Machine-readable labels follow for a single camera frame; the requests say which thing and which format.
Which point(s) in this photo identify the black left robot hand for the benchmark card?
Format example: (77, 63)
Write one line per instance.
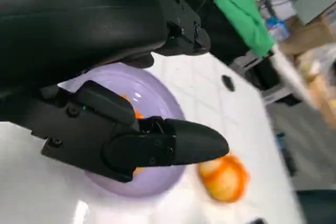
(78, 24)

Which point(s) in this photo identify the orange and white bread roll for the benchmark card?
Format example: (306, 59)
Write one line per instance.
(138, 115)
(225, 182)

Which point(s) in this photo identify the lilac plate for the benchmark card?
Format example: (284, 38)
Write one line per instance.
(157, 98)

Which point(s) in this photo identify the green cloth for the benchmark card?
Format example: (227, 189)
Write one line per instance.
(236, 6)

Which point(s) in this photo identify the brown cardboard box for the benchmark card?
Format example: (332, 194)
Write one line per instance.
(307, 35)

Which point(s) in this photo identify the black table frame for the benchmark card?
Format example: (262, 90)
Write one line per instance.
(273, 85)

